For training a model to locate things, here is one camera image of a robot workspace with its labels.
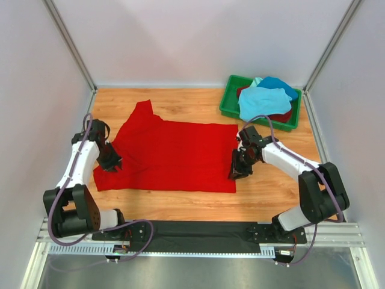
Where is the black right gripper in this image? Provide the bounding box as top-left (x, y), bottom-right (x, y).
top-left (227, 149), bottom-right (259, 182)

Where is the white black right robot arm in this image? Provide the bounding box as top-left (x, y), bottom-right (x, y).
top-left (229, 126), bottom-right (350, 243)

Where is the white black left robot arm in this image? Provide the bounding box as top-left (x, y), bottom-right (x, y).
top-left (43, 119), bottom-right (127, 241)

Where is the green plastic bin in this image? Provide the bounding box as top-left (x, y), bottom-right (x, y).
top-left (219, 75), bottom-right (302, 132)

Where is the dark red t shirt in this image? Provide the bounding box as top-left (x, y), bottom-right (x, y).
top-left (237, 87), bottom-right (292, 122)

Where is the light blue t shirt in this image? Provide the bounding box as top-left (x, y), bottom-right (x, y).
top-left (236, 76), bottom-right (298, 123)

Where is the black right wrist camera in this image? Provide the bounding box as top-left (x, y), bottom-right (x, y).
top-left (238, 126), bottom-right (262, 146)

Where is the grey slotted cable duct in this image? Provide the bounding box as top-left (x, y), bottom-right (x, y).
top-left (48, 243), bottom-right (276, 259)

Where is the left aluminium corner post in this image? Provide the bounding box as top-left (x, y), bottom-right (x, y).
top-left (42, 0), bottom-right (97, 93)

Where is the aluminium corner post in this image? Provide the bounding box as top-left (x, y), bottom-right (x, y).
top-left (303, 0), bottom-right (363, 93)
top-left (42, 0), bottom-right (97, 93)

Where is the right aluminium corner post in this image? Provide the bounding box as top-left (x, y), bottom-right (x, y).
top-left (303, 0), bottom-right (363, 93)

